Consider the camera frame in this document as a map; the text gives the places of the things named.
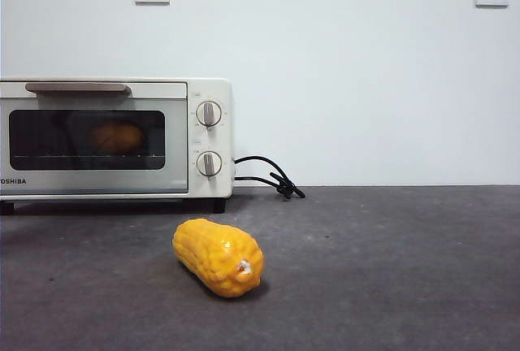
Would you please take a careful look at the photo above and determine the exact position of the glass oven door with handle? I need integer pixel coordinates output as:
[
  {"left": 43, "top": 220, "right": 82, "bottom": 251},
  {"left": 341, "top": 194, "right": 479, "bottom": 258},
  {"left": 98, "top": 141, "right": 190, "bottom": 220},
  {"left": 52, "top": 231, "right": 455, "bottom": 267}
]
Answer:
[{"left": 0, "top": 80, "right": 189, "bottom": 196}]

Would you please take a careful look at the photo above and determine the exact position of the brown potato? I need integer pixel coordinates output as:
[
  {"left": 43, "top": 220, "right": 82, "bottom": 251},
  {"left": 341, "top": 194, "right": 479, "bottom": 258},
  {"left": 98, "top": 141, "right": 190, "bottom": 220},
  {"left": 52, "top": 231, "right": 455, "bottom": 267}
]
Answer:
[{"left": 87, "top": 122, "right": 145, "bottom": 154}]

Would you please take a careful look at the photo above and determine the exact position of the white Toshiba toaster oven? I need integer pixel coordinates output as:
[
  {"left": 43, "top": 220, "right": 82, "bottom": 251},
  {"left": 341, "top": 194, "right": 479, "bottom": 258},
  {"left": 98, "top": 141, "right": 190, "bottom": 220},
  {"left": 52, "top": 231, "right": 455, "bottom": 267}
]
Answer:
[{"left": 0, "top": 77, "right": 236, "bottom": 215}]

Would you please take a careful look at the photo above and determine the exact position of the beige oven knob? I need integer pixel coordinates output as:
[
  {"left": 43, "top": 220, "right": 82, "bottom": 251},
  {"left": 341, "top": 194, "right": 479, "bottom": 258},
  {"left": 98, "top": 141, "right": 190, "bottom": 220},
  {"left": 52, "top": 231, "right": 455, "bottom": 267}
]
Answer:
[
  {"left": 196, "top": 150, "right": 223, "bottom": 178},
  {"left": 196, "top": 101, "right": 223, "bottom": 129}
]

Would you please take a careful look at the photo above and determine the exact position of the yellow corn cob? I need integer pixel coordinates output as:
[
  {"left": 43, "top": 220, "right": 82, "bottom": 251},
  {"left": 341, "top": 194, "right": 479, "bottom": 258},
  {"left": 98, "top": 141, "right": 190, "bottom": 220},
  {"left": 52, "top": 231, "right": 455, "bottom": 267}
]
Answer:
[{"left": 172, "top": 219, "right": 265, "bottom": 299}]

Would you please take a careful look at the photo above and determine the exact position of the black power cable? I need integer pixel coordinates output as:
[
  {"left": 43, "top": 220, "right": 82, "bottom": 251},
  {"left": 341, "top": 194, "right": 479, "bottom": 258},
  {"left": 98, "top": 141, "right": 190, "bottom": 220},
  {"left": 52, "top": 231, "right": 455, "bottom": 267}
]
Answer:
[{"left": 234, "top": 155, "right": 306, "bottom": 201}]

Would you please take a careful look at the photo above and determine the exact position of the metal wire oven rack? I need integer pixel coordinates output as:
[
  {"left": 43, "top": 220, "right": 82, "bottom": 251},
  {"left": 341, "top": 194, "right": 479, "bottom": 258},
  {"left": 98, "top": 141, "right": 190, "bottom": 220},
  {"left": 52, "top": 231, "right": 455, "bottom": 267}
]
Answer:
[{"left": 11, "top": 150, "right": 162, "bottom": 161}]

